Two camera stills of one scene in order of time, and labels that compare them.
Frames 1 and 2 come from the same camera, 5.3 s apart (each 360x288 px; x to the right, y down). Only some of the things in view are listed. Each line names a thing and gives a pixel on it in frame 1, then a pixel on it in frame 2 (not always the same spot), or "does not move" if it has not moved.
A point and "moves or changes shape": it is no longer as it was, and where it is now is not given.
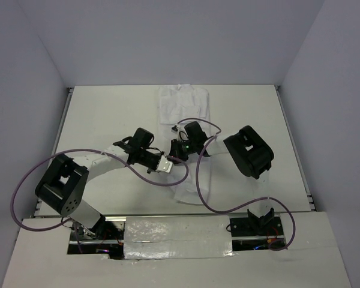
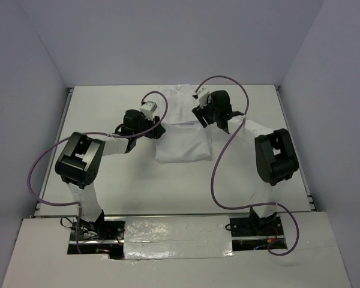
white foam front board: (312, 260) does not move
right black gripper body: (183, 149) -> (212, 112)
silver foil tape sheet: (177, 237) does not move
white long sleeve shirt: (187, 107) moves or changes shape
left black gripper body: (147, 159) -> (146, 124)
